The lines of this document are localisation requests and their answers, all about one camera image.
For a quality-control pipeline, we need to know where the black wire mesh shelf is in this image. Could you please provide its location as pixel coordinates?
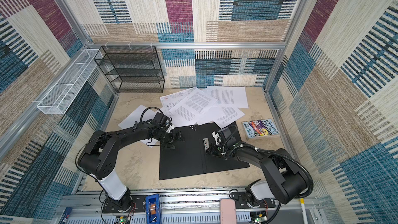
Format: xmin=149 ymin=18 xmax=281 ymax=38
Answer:
xmin=94 ymin=46 xmax=165 ymax=93

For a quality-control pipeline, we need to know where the text sheet under pile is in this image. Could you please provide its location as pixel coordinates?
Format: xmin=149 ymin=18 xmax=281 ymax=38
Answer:
xmin=197 ymin=107 xmax=245 ymax=128

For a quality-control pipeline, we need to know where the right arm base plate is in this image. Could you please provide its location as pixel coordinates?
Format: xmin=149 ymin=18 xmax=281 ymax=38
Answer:
xmin=229 ymin=189 xmax=276 ymax=209

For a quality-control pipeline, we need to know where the white yellow marker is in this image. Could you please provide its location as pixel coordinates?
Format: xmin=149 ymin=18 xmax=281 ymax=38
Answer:
xmin=300 ymin=198 xmax=308 ymax=224

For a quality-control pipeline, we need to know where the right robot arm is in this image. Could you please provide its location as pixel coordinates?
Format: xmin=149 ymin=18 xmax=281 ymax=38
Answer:
xmin=203 ymin=125 xmax=314 ymax=207

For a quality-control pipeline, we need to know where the colourful comic book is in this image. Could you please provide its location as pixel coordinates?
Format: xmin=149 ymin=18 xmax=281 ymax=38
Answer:
xmin=242 ymin=119 xmax=280 ymax=139

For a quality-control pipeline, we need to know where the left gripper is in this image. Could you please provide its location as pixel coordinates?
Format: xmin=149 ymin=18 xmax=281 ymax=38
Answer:
xmin=154 ymin=131 xmax=186 ymax=151

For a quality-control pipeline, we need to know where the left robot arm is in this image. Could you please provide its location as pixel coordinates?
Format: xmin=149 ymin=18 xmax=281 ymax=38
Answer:
xmin=75 ymin=107 xmax=184 ymax=213

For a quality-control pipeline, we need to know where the diagram drawing sheet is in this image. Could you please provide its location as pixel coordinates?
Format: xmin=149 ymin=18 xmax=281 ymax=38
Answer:
xmin=160 ymin=87 xmax=196 ymax=110

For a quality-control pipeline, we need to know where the printed text sheet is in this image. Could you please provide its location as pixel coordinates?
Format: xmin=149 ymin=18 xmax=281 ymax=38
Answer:
xmin=170 ymin=88 xmax=218 ymax=127

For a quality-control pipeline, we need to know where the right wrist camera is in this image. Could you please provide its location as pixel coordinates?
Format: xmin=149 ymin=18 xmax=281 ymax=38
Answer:
xmin=212 ymin=125 xmax=238 ymax=146

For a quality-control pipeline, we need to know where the pink phone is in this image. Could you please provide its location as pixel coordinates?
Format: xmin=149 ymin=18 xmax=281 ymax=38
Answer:
xmin=220 ymin=199 xmax=237 ymax=224

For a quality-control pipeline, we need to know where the blank white sheet left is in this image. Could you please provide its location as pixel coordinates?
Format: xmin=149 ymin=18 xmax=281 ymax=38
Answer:
xmin=118 ymin=105 xmax=159 ymax=147

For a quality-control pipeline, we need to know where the red folder black inside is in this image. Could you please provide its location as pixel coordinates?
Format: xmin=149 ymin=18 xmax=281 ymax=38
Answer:
xmin=159 ymin=123 xmax=249 ymax=180

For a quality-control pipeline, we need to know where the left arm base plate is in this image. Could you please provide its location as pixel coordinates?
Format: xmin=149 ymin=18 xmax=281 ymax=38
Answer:
xmin=102 ymin=195 xmax=147 ymax=214

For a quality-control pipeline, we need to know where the blue box on rail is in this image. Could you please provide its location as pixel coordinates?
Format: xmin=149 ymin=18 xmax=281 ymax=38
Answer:
xmin=146 ymin=194 xmax=162 ymax=224

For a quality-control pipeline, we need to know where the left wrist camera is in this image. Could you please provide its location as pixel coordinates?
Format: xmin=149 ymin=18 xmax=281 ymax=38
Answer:
xmin=153 ymin=113 xmax=171 ymax=127

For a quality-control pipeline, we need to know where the white wire mesh tray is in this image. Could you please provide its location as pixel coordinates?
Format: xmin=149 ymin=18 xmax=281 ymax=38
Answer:
xmin=37 ymin=49 xmax=98 ymax=115

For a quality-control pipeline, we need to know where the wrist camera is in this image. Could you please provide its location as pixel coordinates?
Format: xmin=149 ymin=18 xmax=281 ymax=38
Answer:
xmin=153 ymin=113 xmax=171 ymax=127
xmin=212 ymin=125 xmax=238 ymax=146

